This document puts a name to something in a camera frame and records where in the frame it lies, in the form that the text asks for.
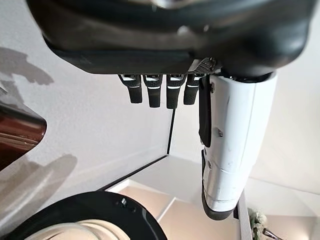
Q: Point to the chrome faucet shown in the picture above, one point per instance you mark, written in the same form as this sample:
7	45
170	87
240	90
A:
271	234

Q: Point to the white counter cabinet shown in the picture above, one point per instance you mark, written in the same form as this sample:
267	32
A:
180	220

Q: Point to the round glass washing machine door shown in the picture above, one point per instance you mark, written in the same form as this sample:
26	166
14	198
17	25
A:
100	210

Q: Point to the small green white plant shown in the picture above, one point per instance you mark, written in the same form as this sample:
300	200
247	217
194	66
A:
257	222

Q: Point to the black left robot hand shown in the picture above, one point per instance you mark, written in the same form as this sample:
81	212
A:
175	30

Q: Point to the glossy dark brown stool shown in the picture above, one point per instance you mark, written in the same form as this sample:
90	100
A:
20	135

